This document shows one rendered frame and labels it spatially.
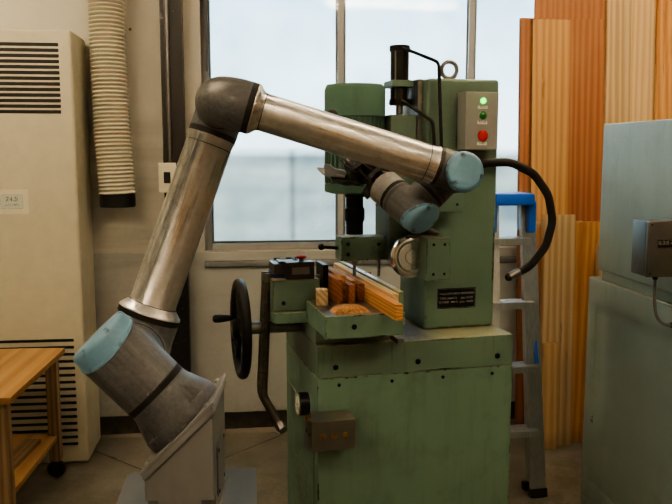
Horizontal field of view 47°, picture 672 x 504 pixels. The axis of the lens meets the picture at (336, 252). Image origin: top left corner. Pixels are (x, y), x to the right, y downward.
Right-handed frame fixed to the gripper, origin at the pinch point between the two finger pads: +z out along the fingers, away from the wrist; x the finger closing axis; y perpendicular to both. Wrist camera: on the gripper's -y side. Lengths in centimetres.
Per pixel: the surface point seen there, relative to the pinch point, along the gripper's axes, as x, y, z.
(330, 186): 6.2, -11.5, 1.9
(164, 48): 2, -47, 149
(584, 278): -72, -165, -10
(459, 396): 19, -50, -55
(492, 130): -37.1, -14.6, -18.7
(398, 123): -19.8, -8.0, 0.1
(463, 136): -29.7, -12.4, -15.2
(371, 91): -18.7, 2.2, 6.8
